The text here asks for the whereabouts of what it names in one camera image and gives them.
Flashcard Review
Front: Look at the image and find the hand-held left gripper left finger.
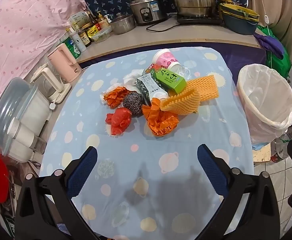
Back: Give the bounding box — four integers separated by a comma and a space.
16, 146, 104, 240

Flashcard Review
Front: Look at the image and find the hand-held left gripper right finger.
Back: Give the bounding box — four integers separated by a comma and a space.
197, 144, 281, 240

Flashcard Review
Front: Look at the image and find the red plastic bag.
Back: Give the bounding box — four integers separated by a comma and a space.
106, 107, 132, 136

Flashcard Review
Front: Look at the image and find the white trash bin with liner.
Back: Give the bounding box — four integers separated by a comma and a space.
236, 64, 292, 145

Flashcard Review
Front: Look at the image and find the large orange plastic bag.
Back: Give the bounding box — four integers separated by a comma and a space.
141, 97, 180, 137

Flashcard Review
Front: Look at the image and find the curled orange foam net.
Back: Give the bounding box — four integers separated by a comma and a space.
159, 87, 202, 115

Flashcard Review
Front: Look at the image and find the small orange plastic bag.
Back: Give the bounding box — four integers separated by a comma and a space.
103, 86, 129, 109

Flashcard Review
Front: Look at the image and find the steel wool scrubber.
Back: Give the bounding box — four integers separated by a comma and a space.
122, 92, 145, 117

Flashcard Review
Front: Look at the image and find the light green cardboard box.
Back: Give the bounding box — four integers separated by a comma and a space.
146, 64, 187, 95

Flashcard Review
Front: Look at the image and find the white tissue paper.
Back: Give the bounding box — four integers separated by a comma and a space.
100, 69, 146, 105

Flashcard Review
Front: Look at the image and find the dark green drink carton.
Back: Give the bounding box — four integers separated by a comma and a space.
136, 74, 170, 107

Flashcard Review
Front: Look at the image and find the pink paper cup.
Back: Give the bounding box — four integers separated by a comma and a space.
152, 49, 181, 72

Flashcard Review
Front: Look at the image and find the beige dirty stool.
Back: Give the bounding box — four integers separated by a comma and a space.
252, 142, 272, 164

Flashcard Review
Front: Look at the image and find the white cylindrical appliance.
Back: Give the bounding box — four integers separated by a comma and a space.
7, 117, 47, 164

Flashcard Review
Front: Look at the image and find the green plastic bag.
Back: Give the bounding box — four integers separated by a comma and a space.
257, 25, 292, 79

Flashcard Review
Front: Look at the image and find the clear domed appliance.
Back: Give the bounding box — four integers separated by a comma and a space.
0, 77, 53, 140

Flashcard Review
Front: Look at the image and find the pink electric kettle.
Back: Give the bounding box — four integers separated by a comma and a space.
47, 43, 82, 83

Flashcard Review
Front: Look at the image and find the dark purple table cover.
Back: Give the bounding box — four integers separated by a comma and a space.
77, 44, 270, 70

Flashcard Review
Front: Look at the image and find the purple cloth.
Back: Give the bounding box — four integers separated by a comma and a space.
254, 32, 285, 60

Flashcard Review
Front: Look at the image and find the green white canister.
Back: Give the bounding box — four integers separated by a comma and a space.
61, 37, 80, 59

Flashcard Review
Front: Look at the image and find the white bottle dark cap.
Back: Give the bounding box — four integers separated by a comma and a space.
68, 27, 84, 53

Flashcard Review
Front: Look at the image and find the dark bottle white label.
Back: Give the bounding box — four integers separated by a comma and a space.
76, 27, 91, 47

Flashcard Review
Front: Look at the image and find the clear plastic food container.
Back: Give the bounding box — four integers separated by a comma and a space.
92, 27, 113, 42

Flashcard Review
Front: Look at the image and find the yellow seasoning packet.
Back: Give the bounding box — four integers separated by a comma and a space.
87, 25, 100, 40

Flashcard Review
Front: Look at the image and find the yellow plastic basin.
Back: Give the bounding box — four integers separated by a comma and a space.
219, 7, 260, 22
218, 2, 258, 17

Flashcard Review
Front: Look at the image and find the beige curtain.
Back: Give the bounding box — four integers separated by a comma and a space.
246, 0, 292, 63

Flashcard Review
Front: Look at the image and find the yellow cap sauce bottle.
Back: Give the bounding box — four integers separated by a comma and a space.
97, 11, 111, 30

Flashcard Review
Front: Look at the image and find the small steel pot with lid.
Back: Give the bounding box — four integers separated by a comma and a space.
109, 12, 136, 35

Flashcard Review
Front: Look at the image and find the black induction cooker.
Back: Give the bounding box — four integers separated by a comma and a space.
177, 14, 224, 25

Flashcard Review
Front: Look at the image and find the tall dark sauce bottle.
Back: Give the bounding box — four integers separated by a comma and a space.
86, 10, 96, 29

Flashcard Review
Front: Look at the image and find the white printed box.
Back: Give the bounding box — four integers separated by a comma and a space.
70, 11, 91, 29

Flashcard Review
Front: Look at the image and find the stainless steel rice cooker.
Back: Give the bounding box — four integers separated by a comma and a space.
129, 0, 169, 26

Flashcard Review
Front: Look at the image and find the white cable with switch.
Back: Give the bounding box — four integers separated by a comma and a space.
254, 0, 272, 65

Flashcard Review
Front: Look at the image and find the black power cord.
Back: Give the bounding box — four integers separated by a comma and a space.
145, 15, 179, 33

